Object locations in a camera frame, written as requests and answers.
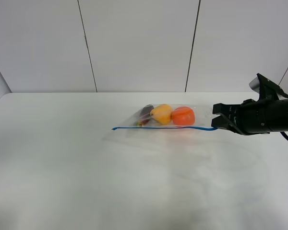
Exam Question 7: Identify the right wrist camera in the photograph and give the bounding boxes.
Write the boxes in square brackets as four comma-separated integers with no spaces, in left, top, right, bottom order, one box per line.
[249,73,288,101]

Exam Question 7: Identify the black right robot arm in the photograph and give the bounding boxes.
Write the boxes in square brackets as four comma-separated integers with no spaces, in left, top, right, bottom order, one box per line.
[211,99,288,136]

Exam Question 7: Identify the purple eggplant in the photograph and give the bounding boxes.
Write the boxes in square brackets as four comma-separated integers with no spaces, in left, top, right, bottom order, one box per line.
[136,104,154,127]

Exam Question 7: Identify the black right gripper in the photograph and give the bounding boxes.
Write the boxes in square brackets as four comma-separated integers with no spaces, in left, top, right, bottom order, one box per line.
[211,99,282,136]

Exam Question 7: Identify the clear zip bag blue zipper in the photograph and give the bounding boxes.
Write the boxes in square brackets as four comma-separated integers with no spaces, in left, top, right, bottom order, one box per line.
[104,103,217,145]

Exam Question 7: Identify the orange fruit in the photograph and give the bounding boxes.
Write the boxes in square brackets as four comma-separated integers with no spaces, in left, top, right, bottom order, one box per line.
[171,106,195,126]

